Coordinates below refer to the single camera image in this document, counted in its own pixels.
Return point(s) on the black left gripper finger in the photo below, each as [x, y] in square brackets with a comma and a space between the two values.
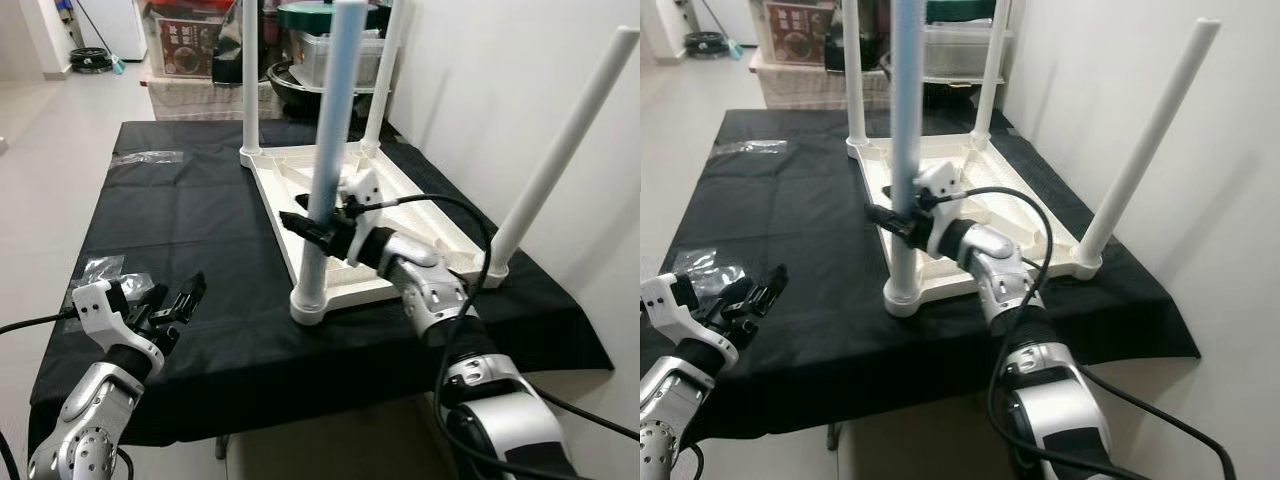
[192, 295]
[168, 310]
[745, 300]
[773, 288]

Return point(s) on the mop with dark head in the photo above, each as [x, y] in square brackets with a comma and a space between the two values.
[92, 62]
[708, 45]

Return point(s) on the white plastic table top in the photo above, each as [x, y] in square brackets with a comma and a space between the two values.
[430, 230]
[1020, 230]

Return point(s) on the storage box with orange lid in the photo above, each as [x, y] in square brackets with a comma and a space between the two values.
[800, 40]
[190, 45]

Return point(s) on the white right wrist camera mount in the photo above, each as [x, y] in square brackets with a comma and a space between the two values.
[940, 185]
[362, 195]

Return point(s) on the patterned cloth covered bench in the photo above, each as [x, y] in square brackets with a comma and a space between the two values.
[800, 90]
[195, 100]

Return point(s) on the clear tape strip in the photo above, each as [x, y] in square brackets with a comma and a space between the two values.
[750, 147]
[148, 157]

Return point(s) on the white cabinet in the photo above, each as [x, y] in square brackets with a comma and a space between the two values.
[730, 18]

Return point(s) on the clear plastic container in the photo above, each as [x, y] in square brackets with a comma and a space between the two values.
[955, 50]
[310, 60]

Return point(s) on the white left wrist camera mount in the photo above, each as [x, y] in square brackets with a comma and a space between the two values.
[665, 300]
[100, 305]

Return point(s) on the green pot lid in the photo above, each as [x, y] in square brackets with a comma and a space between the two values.
[305, 15]
[960, 10]

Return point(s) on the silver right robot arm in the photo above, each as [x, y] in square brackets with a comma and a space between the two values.
[1010, 280]
[430, 290]

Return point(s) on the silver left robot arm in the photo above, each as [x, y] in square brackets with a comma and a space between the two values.
[95, 410]
[670, 410]

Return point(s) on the black table cloth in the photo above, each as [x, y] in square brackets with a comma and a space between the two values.
[250, 350]
[830, 340]

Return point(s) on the black wok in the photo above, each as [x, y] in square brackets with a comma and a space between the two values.
[290, 95]
[945, 95]

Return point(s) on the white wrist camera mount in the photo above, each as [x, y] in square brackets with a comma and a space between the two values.
[362, 195]
[940, 185]
[100, 305]
[665, 300]

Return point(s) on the white plastic table leg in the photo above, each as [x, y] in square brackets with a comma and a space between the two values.
[251, 80]
[1150, 140]
[993, 70]
[385, 80]
[905, 110]
[570, 150]
[335, 110]
[855, 80]

